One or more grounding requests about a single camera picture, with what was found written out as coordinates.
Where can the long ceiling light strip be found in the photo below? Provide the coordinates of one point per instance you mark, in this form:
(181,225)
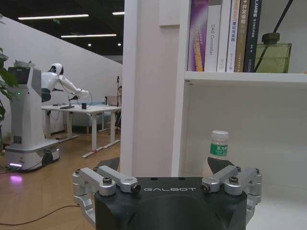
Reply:
(88,35)
(52,16)
(118,13)

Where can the white humanoid robot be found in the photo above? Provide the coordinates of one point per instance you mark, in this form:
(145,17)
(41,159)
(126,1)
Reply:
(52,81)

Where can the white bookshelf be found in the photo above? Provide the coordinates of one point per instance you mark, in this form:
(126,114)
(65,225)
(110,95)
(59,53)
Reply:
(153,95)

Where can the small black box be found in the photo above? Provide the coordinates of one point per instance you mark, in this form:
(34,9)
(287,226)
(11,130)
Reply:
(84,106)

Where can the laptop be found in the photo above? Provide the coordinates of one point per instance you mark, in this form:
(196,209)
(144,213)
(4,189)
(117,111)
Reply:
(113,100)

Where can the plain white book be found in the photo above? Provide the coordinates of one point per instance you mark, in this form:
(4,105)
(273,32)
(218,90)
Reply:
(225,28)

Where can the white wheeled service robot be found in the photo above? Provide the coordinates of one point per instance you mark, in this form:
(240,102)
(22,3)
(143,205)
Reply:
(22,115)

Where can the black tripod stand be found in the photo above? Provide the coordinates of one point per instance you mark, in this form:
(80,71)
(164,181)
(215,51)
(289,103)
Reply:
(118,95)

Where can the green exit sign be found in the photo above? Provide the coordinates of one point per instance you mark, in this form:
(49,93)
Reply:
(57,21)

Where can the green glass diffuser bottle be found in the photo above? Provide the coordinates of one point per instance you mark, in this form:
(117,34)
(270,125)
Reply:
(273,56)

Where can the green potted plant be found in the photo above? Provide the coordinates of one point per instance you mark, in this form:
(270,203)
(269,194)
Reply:
(4,79)

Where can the dark blue book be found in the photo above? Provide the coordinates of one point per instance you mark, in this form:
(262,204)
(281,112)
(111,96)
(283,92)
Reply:
(253,36)

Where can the flat black keyboard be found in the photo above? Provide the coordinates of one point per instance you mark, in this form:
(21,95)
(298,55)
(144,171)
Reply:
(66,107)

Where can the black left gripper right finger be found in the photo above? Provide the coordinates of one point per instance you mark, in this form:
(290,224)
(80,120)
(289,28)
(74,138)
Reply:
(225,172)

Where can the brown book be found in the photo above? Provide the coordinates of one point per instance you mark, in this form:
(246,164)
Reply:
(241,43)

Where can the white book orange title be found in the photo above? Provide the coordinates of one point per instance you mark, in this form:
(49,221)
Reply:
(233,36)

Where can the small green-label plastic bottle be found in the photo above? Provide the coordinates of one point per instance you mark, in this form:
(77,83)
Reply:
(218,147)

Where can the white DAS Controller book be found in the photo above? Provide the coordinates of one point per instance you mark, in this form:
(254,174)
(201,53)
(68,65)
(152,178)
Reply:
(212,36)

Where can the black reed sticks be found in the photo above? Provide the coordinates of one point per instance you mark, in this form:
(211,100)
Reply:
(284,14)

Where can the white desk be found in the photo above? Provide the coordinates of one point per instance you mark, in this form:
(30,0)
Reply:
(96,111)

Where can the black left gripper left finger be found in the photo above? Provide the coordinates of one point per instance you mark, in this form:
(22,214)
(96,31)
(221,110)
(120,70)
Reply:
(108,173)

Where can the person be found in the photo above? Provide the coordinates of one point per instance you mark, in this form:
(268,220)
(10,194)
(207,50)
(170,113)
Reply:
(120,94)

